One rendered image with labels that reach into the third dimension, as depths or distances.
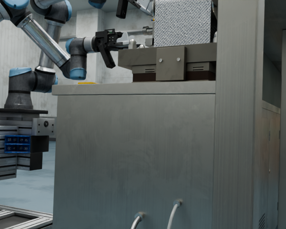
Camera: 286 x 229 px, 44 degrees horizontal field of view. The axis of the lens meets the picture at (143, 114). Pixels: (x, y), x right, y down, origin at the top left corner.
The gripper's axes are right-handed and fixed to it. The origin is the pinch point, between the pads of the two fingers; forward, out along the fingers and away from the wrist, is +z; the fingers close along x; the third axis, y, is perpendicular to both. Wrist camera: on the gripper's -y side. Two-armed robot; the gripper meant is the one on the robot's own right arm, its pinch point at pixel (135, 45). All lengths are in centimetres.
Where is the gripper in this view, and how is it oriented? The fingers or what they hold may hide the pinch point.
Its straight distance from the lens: 150.1
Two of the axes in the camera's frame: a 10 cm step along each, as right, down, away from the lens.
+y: 0.3, -10.0, 0.3
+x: 4.6, 0.4, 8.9
